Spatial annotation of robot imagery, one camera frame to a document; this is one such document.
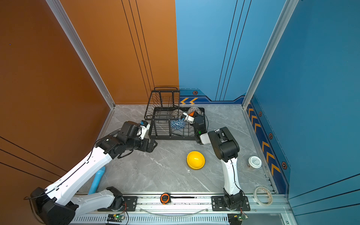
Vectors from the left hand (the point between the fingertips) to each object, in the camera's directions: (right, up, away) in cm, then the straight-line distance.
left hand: (151, 140), depth 77 cm
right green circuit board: (+45, -39, -7) cm, 60 cm away
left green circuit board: (-18, -39, -6) cm, 43 cm away
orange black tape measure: (+8, -30, -4) cm, 31 cm away
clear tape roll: (+58, -31, -3) cm, 66 cm away
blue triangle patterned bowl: (+14, +7, +29) cm, 33 cm away
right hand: (+29, +18, +24) cm, 42 cm away
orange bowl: (+23, +15, +19) cm, 34 cm away
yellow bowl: (+25, -14, +8) cm, 30 cm away
